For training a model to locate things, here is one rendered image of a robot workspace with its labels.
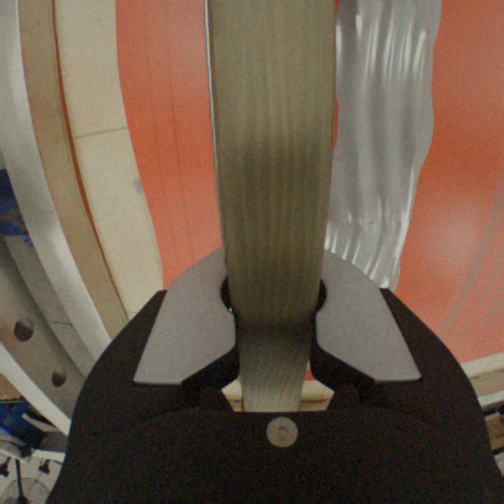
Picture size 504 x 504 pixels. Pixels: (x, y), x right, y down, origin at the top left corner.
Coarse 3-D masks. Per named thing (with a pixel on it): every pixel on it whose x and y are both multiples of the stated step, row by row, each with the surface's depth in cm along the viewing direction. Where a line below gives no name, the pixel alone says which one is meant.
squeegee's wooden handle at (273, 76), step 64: (256, 0) 4; (320, 0) 4; (256, 64) 4; (320, 64) 4; (256, 128) 5; (320, 128) 5; (256, 192) 6; (320, 192) 6; (256, 256) 6; (320, 256) 7; (256, 320) 8; (256, 384) 9
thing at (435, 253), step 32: (160, 224) 18; (192, 224) 17; (416, 224) 17; (448, 224) 17; (480, 224) 16; (160, 256) 19; (192, 256) 19; (416, 256) 18; (448, 256) 18; (416, 288) 20; (448, 288) 19; (480, 352) 24
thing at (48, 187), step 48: (0, 0) 7; (48, 0) 9; (0, 48) 8; (48, 48) 11; (0, 96) 10; (48, 96) 12; (0, 144) 11; (48, 144) 12; (48, 192) 13; (48, 240) 15; (96, 240) 18; (96, 288) 18; (96, 336) 19; (480, 384) 26
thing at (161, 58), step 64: (128, 0) 10; (192, 0) 11; (448, 0) 9; (128, 64) 12; (192, 64) 12; (448, 64) 11; (128, 128) 14; (192, 128) 14; (448, 128) 13; (192, 192) 16; (448, 192) 15
